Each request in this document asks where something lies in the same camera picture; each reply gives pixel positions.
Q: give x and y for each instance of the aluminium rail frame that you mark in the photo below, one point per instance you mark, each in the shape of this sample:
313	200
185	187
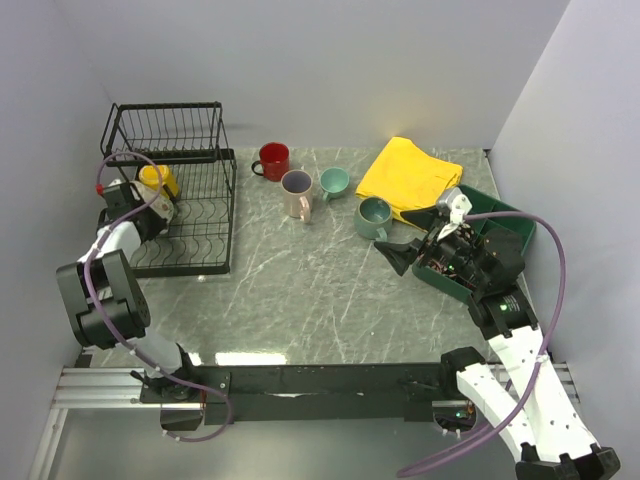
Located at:
202	415

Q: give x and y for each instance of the pink mug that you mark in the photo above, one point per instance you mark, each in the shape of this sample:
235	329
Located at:
297	186

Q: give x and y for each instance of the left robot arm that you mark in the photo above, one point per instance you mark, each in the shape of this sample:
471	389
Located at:
103	299

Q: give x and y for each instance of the yellow folded cloth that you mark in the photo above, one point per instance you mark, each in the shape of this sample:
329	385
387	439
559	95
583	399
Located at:
407	178

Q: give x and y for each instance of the red mug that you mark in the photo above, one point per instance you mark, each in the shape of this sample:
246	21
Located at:
273	161

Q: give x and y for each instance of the floral mug green inside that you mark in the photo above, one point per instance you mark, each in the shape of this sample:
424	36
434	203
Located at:
161	205

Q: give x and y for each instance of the small teal cup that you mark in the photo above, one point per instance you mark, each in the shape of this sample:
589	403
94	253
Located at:
334	182

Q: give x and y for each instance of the black wire dish rack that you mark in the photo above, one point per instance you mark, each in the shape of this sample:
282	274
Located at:
190	140

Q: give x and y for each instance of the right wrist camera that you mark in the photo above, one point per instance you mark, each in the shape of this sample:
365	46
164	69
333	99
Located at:
454	203

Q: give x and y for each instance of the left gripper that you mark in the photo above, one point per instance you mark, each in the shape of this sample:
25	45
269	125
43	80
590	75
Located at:
157	223

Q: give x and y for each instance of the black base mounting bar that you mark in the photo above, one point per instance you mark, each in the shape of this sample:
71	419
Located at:
330	392

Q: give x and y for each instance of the speckled teal mug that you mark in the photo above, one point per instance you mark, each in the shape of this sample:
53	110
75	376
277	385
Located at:
373	219

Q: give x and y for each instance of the green compartment organizer box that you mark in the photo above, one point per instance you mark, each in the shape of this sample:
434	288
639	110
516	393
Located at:
495	219

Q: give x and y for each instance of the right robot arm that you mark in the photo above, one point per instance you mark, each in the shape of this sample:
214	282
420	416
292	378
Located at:
532	412

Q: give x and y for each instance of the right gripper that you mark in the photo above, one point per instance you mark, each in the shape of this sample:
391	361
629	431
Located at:
400	254

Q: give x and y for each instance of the yellow enamel mug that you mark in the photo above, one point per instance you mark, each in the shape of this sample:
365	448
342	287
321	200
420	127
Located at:
160	177

